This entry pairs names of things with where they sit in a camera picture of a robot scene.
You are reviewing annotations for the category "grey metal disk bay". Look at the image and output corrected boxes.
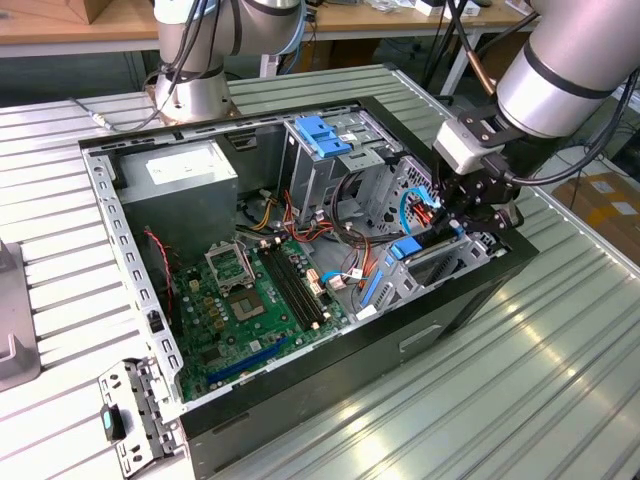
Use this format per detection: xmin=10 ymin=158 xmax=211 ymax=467
xmin=357 ymin=154 xmax=509 ymax=321

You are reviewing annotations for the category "hard disk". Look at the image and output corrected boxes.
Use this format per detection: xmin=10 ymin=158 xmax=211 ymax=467
xmin=360 ymin=227 xmax=464 ymax=309

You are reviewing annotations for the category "black RAM slot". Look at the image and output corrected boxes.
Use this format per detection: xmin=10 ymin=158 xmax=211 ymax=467
xmin=258 ymin=239 xmax=321 ymax=332
xmin=272 ymin=237 xmax=331 ymax=321

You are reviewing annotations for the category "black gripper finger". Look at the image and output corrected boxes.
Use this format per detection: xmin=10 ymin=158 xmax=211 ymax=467
xmin=452 ymin=203 xmax=525 ymax=236
xmin=430 ymin=152 xmax=457 ymax=236

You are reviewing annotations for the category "blue drive cage latch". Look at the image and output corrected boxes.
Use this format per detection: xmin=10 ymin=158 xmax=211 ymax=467
xmin=294 ymin=115 xmax=354 ymax=157

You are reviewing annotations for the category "red black twisted wire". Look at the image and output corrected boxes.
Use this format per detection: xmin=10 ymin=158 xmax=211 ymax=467
xmin=143 ymin=227 xmax=176 ymax=321

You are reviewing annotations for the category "black cable with copper sleeve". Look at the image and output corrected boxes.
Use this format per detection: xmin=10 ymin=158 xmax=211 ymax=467
xmin=446 ymin=0 xmax=499 ymax=97

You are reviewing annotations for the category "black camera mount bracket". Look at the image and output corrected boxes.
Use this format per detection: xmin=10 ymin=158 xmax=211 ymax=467
xmin=457 ymin=106 xmax=527 ymax=150

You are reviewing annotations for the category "wooden top desk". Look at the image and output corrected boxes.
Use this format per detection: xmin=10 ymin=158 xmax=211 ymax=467
xmin=0 ymin=0 xmax=541 ymax=99

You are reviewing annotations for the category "red orange wire bundle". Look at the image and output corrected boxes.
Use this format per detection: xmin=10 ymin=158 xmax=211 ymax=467
xmin=279 ymin=188 xmax=376 ymax=294

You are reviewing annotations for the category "yellow black wire bundle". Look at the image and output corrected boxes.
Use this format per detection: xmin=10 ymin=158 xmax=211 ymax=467
xmin=248 ymin=191 xmax=277 ymax=232

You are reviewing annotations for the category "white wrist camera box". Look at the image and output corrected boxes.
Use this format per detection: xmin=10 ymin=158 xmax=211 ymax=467
xmin=432 ymin=119 xmax=495 ymax=176

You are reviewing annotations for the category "hinged metal slot retainer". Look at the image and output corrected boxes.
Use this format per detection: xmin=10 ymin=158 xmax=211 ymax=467
xmin=97 ymin=356 xmax=187 ymax=477

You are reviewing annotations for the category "black cable with metal plug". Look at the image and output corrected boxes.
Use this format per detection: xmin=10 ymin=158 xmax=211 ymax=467
xmin=72 ymin=0 xmax=211 ymax=134

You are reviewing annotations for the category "grey power supply unit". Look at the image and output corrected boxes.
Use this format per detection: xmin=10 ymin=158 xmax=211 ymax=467
xmin=113 ymin=138 xmax=240 ymax=261

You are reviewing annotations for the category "CPU socket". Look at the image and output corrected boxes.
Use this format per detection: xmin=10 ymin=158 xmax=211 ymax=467
xmin=225 ymin=288 xmax=267 ymax=325

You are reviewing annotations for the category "black sleeved cable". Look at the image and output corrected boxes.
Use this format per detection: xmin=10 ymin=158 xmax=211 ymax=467
xmin=329 ymin=169 xmax=372 ymax=242

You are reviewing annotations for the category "brown cardboard box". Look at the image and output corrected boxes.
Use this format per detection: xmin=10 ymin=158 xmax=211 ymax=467
xmin=552 ymin=172 xmax=640 ymax=254

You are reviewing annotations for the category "orange red power wire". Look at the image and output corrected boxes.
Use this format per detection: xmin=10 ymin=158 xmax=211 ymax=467
xmin=409 ymin=193 xmax=451 ymax=237

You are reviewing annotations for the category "grey parts rack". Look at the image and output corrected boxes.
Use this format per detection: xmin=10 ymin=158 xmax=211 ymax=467
xmin=0 ymin=238 xmax=42 ymax=393

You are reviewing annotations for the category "blue expansion slot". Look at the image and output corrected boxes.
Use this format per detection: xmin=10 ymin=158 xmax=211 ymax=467
xmin=205 ymin=337 xmax=290 ymax=386

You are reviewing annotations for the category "black open PC case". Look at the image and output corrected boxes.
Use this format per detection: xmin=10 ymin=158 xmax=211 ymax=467
xmin=78 ymin=94 xmax=540 ymax=479

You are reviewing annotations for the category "grey optical drive cage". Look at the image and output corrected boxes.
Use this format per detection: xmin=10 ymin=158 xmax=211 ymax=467
xmin=277 ymin=110 xmax=401 ymax=226

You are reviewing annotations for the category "green motherboard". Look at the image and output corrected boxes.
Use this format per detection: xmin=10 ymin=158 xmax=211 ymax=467
xmin=169 ymin=239 xmax=361 ymax=404

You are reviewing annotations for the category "metal socket cover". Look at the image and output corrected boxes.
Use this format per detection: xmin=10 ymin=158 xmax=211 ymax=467
xmin=203 ymin=241 xmax=255 ymax=295

